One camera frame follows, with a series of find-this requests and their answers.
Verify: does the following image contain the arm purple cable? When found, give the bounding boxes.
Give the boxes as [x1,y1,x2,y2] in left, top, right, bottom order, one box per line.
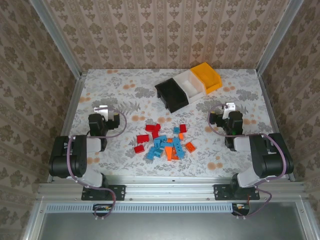
[207,104,287,221]
[66,107,128,221]

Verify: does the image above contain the long blue lego beam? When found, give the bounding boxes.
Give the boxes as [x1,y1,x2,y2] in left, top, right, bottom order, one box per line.
[173,137,185,159]

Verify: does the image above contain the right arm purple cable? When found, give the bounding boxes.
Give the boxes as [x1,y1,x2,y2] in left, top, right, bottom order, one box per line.
[207,104,287,221]

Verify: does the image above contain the white plastic bin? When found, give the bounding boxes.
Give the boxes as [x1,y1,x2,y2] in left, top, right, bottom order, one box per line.
[173,70,207,105]

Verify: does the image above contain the orange lego wedge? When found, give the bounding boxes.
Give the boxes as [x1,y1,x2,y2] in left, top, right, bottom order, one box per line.
[164,146,174,162]

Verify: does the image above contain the small coloured wire bundle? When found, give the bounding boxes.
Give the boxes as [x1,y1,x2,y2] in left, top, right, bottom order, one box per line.
[93,204,113,213]
[233,203,251,213]

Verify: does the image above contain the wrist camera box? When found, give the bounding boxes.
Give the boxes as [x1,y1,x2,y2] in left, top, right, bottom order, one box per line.
[222,101,236,120]
[93,105,109,120]

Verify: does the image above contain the grey metal panel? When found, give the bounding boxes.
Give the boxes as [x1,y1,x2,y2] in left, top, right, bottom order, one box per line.
[38,202,307,240]

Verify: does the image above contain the aluminium panel frame bar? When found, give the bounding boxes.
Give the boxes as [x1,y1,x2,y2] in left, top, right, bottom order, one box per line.
[21,197,47,240]
[296,198,320,240]

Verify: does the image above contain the aluminium cross rail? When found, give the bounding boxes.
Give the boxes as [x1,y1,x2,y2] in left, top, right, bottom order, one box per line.
[36,181,308,202]

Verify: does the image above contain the grey slotted cable duct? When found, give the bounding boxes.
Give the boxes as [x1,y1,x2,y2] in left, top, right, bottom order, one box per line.
[46,203,234,214]

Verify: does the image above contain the floral table cover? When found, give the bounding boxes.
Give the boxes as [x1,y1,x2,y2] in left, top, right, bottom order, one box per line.
[58,68,288,179]

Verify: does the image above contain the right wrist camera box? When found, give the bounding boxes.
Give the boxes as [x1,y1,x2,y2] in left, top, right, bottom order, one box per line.
[222,101,236,120]

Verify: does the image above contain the aluminium side rail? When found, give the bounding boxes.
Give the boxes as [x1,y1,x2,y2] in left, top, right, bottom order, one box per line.
[46,71,88,183]
[256,71,296,183]

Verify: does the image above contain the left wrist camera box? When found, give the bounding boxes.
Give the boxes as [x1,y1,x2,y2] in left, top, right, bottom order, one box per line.
[93,105,109,120]

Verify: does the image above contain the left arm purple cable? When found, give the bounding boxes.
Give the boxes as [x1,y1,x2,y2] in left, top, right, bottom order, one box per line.
[66,107,128,221]

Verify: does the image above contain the aluminium frame post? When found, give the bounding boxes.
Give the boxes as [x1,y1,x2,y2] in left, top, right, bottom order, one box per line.
[256,0,306,76]
[29,0,83,79]

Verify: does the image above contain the yellow plastic bin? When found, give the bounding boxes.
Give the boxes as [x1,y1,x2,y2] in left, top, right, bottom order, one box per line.
[189,61,223,96]

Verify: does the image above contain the black plastic bin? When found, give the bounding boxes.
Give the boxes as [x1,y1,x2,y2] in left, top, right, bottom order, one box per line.
[154,77,190,114]

